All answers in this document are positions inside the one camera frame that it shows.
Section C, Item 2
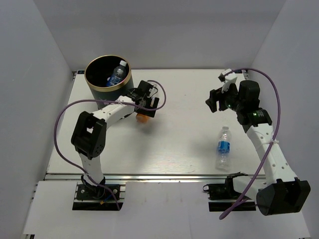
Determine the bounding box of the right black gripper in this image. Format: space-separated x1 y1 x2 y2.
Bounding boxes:
205 82 244 113

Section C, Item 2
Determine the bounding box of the orange juice plastic bottle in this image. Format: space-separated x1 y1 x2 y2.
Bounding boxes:
136 114 150 123

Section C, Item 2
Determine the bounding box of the large clear unlabelled bottle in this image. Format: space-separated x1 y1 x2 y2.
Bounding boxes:
106 60 127 87

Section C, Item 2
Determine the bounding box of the small clear bottle blue label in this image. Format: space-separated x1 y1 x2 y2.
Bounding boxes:
215 126 231 171

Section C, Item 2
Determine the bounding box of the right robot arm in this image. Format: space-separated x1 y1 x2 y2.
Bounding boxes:
205 80 311 220

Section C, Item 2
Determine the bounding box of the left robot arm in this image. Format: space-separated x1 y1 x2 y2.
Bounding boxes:
71 81 159 199

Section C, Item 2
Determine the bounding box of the dark green cylindrical bin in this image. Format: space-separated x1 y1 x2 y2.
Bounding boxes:
84 55 134 101

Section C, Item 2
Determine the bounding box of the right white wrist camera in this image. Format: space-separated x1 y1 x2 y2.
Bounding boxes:
218 69 237 93

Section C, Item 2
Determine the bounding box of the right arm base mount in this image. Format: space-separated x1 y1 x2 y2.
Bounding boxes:
202 172 263 212

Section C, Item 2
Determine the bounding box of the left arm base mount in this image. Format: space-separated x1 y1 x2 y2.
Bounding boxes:
72 179 124 211

